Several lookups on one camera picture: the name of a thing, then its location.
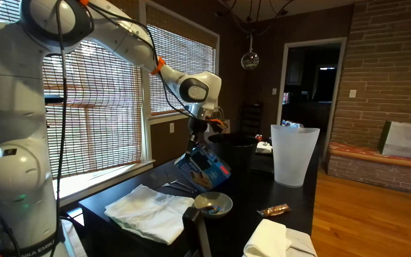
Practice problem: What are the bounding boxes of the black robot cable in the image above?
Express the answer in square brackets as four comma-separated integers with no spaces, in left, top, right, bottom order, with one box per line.
[0,0,202,257]

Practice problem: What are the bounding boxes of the metal serving tongs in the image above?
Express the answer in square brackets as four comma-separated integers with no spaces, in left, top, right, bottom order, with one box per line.
[158,178,198,197]

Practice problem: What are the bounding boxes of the black chandelier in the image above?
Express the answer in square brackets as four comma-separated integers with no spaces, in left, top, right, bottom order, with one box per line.
[218,0,295,37]

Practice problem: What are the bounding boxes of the blue snack box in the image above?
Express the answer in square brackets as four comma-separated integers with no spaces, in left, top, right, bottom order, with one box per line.
[172,146,234,193]

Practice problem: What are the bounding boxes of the grey ceramic bowl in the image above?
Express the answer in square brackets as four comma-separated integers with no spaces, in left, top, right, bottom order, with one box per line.
[192,190,235,221]

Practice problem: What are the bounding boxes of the wide bamboo window blind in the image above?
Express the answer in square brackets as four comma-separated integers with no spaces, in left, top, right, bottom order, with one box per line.
[0,0,144,181]

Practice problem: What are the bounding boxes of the small white napkin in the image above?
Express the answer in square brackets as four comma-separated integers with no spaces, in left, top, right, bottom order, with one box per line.
[241,217,319,257]

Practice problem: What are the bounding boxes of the translucent white plastic bin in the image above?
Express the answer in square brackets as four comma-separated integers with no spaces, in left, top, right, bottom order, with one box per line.
[269,123,321,188]

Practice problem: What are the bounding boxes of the large folded white cloth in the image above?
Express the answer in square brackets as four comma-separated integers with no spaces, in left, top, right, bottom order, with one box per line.
[102,183,195,247]

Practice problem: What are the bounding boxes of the narrow bamboo window blind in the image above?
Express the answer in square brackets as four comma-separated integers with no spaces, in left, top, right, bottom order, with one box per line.
[145,23,217,114]

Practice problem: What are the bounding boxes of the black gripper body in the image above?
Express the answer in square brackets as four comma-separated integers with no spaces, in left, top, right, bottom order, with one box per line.
[187,108,227,140]

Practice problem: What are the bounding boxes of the hanging glass ball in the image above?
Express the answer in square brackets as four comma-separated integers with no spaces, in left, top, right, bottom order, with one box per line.
[239,33,261,71]

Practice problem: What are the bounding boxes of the dark wooden rack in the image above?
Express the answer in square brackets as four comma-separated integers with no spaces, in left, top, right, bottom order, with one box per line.
[239,101,264,140]

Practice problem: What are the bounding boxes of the brick hearth ledge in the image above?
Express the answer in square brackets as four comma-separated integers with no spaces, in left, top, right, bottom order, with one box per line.
[325,141,411,200]

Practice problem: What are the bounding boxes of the white door frame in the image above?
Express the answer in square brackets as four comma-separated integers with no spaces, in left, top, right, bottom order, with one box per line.
[275,37,348,163]

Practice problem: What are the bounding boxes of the white flat dish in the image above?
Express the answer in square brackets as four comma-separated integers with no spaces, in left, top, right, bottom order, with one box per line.
[254,140,274,156]

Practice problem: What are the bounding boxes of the brown wrapped snack bar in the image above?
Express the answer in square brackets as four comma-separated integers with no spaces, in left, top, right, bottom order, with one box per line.
[255,203,292,218]

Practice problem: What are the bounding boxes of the dark wooden chair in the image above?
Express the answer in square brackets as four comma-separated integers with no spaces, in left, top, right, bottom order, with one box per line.
[181,205,214,257]

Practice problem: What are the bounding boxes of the white paper bag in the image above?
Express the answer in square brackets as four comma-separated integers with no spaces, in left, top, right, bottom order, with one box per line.
[379,120,411,161]

